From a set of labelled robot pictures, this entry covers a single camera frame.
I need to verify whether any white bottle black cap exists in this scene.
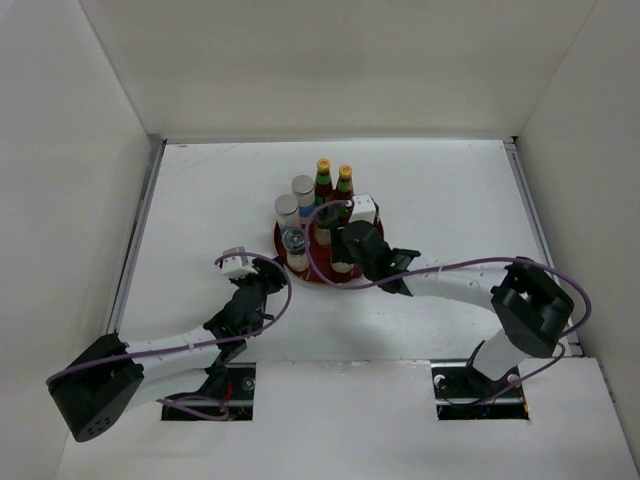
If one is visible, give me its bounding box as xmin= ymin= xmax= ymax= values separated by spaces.
xmin=331 ymin=262 xmax=354 ymax=274

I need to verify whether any clear grinder jar black top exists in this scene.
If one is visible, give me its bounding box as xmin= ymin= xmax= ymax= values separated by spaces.
xmin=313 ymin=206 xmax=338 ymax=247

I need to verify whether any grinder jar chrome top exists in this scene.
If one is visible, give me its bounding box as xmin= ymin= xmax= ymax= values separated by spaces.
xmin=282 ymin=227 xmax=309 ymax=272

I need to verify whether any green-label sauce bottle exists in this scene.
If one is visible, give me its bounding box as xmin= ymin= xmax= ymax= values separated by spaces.
xmin=314 ymin=158 xmax=334 ymax=206
xmin=333 ymin=164 xmax=354 ymax=224

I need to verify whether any silver-lid salt jar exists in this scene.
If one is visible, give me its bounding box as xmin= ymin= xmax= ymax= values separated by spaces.
xmin=291 ymin=175 xmax=316 ymax=225
xmin=274 ymin=194 xmax=301 ymax=235

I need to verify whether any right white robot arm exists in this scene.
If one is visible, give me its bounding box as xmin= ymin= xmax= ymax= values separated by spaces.
xmin=332 ymin=221 xmax=575 ymax=396

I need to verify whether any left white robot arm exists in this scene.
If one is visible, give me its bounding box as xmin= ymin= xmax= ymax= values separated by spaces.
xmin=46 ymin=249 xmax=292 ymax=443

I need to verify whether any round red tray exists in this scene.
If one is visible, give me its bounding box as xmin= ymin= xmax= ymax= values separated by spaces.
xmin=286 ymin=215 xmax=384 ymax=285

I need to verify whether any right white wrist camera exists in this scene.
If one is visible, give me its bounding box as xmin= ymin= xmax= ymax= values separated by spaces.
xmin=348 ymin=194 xmax=379 ymax=225

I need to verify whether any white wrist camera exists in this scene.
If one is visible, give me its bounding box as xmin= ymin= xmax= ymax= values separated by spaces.
xmin=348 ymin=194 xmax=379 ymax=225
xmin=216 ymin=246 xmax=257 ymax=280

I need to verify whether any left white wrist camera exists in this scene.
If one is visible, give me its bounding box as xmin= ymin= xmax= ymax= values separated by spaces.
xmin=216 ymin=246 xmax=257 ymax=280

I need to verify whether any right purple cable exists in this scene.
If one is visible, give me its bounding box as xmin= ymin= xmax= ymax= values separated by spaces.
xmin=305 ymin=199 xmax=592 ymax=409

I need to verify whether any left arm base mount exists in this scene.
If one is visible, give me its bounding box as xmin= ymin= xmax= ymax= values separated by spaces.
xmin=160 ymin=353 xmax=257 ymax=422

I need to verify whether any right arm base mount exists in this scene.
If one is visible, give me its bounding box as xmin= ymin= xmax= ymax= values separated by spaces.
xmin=431 ymin=361 xmax=529 ymax=421

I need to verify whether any right aluminium frame rail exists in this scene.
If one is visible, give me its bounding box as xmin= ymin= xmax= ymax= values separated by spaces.
xmin=502 ymin=137 xmax=584 ymax=357

